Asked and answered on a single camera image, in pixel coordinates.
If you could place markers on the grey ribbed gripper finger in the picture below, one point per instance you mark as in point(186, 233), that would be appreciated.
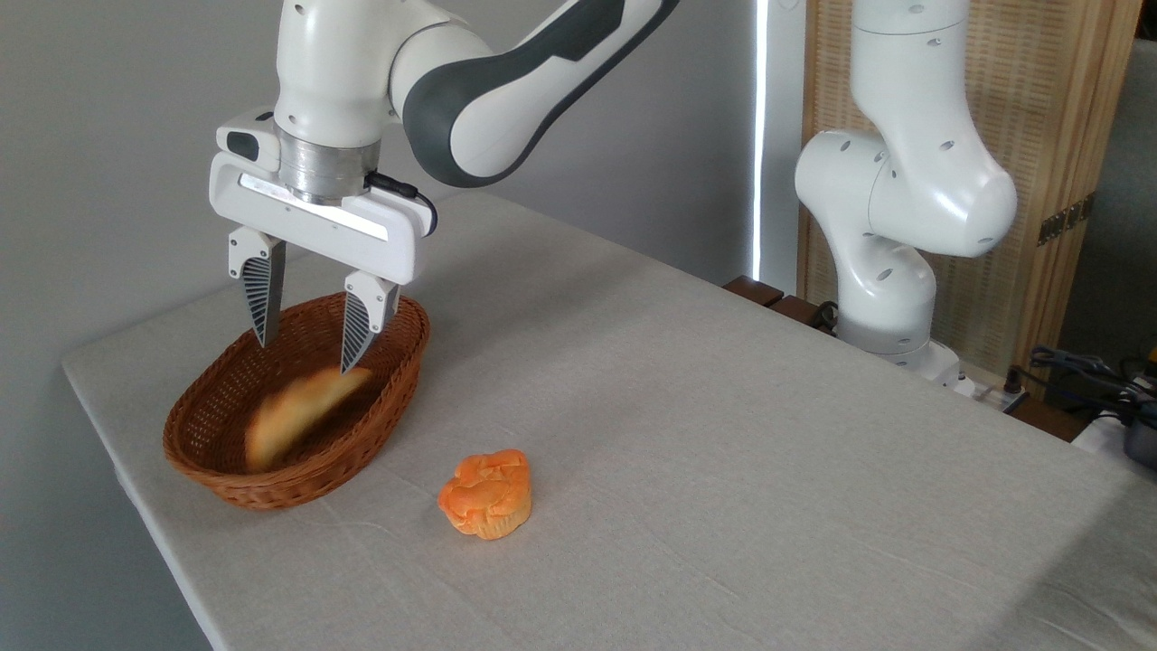
point(262, 289)
point(362, 321)

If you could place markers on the white power strip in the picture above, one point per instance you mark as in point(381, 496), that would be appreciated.
point(994, 394)

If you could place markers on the brown oval wicker basket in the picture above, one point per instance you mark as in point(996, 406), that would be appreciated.
point(380, 398)

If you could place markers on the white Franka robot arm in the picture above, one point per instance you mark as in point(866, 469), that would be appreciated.
point(488, 90)

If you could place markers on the light grey tablecloth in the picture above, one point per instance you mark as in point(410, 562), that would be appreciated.
point(723, 470)

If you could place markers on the orange muffin-shaped bread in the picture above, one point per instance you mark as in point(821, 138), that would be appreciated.
point(488, 497)

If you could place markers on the long braided golden bread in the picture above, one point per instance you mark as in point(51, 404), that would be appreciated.
point(294, 411)

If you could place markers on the black metal screen hinge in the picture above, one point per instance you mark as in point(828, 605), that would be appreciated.
point(1067, 219)

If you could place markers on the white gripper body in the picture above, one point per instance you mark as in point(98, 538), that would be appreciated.
point(362, 240)

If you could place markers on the dark grey round device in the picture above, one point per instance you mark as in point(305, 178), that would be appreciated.
point(1142, 443)

